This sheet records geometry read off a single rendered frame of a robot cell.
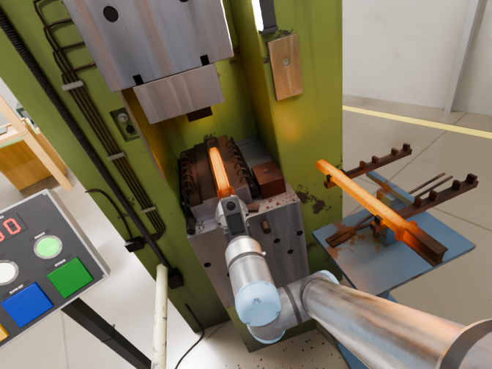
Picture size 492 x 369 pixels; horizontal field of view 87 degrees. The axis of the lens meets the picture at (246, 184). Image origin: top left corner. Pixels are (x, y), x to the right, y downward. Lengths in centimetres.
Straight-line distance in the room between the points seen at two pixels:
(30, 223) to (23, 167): 383
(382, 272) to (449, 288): 93
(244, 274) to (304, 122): 59
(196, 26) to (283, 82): 32
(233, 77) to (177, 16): 57
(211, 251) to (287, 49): 67
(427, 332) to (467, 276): 164
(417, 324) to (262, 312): 33
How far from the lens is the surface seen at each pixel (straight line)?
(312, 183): 111
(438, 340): 28
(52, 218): 83
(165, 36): 67
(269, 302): 56
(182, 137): 125
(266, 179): 86
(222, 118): 123
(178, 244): 116
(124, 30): 68
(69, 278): 83
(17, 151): 459
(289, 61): 87
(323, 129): 101
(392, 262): 98
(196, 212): 86
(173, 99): 69
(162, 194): 99
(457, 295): 184
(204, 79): 68
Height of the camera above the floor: 148
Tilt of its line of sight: 36 degrees down
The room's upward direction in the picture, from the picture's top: 16 degrees counter-clockwise
